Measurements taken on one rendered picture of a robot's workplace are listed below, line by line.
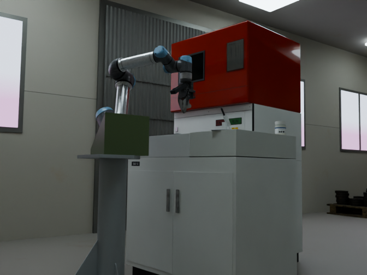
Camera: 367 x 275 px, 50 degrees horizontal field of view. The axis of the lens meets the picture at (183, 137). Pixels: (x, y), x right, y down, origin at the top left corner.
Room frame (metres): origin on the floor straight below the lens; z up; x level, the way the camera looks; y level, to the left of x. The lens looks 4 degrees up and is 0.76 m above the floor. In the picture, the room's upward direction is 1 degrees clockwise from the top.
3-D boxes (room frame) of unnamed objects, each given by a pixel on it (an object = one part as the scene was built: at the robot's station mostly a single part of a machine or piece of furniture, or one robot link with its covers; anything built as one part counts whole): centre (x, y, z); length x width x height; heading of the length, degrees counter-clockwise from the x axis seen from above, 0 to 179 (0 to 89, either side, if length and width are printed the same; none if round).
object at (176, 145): (2.56, 0.12, 0.89); 0.55 x 0.09 x 0.14; 44
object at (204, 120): (3.07, -0.21, 1.02); 0.81 x 0.03 x 0.40; 44
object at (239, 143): (2.43, -0.38, 0.89); 0.62 x 0.35 x 0.14; 134
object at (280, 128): (2.53, -0.63, 1.01); 0.07 x 0.07 x 0.10
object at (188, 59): (2.45, -0.01, 1.41); 0.09 x 0.08 x 0.11; 60
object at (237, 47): (3.29, -0.43, 1.52); 0.81 x 0.75 x 0.60; 44
